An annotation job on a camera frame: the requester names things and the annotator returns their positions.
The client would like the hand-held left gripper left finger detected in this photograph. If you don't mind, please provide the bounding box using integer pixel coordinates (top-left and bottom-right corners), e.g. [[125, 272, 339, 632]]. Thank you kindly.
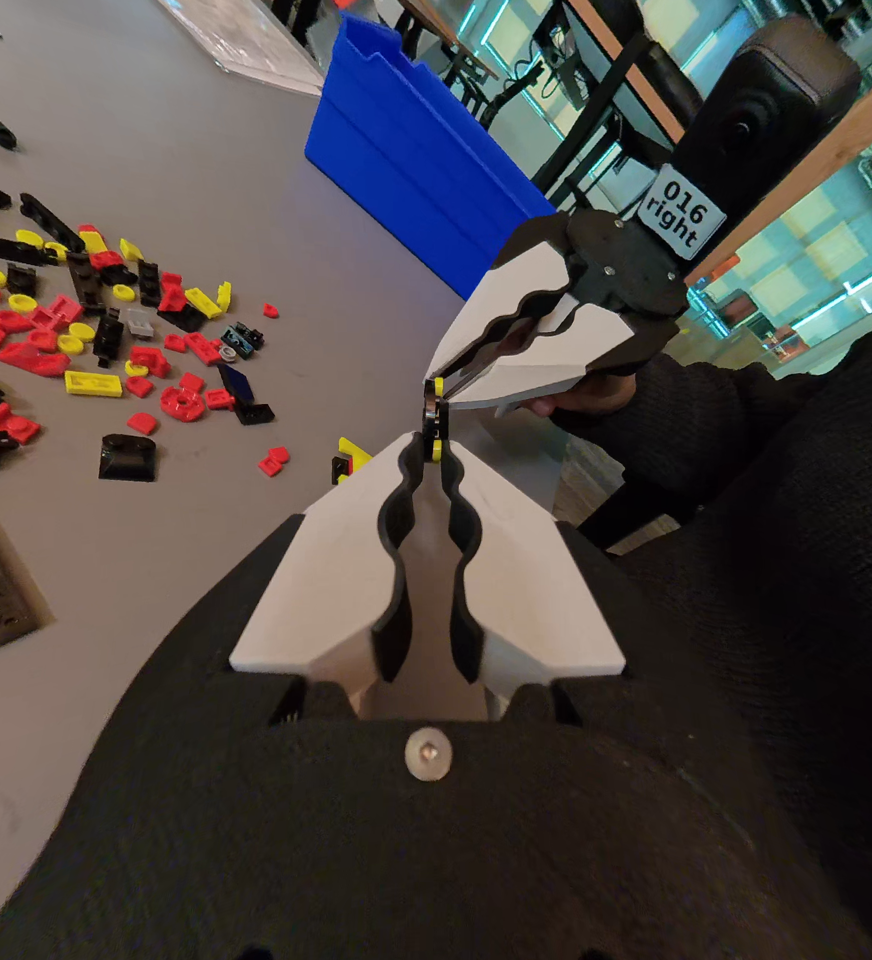
[[229, 433, 419, 714]]

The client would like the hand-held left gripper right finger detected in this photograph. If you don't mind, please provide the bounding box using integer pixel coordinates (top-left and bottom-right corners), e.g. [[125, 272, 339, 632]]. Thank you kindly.
[[439, 442, 628, 723]]

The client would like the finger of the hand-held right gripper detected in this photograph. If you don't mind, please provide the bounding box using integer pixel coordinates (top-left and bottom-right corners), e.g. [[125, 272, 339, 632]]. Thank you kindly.
[[423, 241, 575, 385], [443, 294, 637, 419]]

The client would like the yellow black lego assembly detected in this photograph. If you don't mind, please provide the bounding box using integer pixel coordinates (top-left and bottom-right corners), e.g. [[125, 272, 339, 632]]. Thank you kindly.
[[422, 377, 452, 462]]

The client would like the yellow black lego wedge part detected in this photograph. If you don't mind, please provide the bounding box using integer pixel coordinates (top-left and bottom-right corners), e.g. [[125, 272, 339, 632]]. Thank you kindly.
[[331, 436, 374, 486]]

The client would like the person's right forearm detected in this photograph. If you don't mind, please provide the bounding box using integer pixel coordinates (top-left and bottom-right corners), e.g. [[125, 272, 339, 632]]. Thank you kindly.
[[552, 352, 782, 496]]

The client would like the black lego slope brick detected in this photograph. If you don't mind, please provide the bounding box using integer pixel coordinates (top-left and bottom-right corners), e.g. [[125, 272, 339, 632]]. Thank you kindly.
[[98, 433, 158, 483]]

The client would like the red round lego plate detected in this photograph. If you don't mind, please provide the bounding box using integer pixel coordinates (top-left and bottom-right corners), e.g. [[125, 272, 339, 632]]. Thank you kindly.
[[160, 384, 206, 423]]

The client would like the pile of loose lego pieces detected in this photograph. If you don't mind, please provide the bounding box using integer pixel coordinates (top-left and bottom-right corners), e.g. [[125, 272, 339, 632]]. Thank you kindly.
[[0, 168, 275, 481]]

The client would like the person's right hand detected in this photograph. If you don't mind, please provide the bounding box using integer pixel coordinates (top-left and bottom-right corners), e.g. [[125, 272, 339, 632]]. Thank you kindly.
[[524, 367, 638, 420]]

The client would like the blue plastic bin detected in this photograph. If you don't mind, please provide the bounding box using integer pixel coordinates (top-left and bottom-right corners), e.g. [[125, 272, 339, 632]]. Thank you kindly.
[[304, 11, 557, 301]]

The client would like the wooden desk with black legs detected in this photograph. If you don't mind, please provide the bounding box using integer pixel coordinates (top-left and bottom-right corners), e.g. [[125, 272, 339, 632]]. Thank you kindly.
[[533, 0, 707, 219]]

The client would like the wooden desk edge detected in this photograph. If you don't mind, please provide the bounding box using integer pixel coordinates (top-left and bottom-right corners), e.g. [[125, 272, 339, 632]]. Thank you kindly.
[[687, 56, 872, 286]]

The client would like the black knit sweater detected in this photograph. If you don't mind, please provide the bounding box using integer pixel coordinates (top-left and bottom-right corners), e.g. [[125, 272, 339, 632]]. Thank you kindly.
[[578, 311, 872, 960]]

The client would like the glossy printed sheet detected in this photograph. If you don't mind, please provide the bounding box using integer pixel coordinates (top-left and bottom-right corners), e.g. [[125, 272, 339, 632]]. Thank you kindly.
[[158, 0, 324, 97]]

